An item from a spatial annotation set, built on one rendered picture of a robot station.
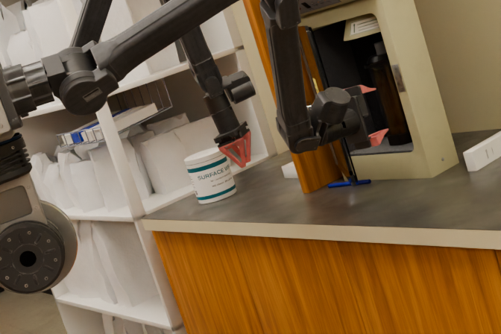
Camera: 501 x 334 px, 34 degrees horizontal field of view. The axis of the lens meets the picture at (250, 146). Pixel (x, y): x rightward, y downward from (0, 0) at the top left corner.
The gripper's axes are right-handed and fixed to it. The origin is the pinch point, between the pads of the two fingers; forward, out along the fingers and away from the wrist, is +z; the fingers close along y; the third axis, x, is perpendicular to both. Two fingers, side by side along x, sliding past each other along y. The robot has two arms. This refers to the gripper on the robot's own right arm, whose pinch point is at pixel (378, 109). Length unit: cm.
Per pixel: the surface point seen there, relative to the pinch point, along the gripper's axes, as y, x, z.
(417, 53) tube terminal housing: 9.4, 1.6, 20.6
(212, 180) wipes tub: -10, 79, 2
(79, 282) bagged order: -44, 207, 1
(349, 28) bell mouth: 20.6, 16.6, 15.7
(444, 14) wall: 17, 19, 56
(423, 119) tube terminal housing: -6.5, 2.8, 17.0
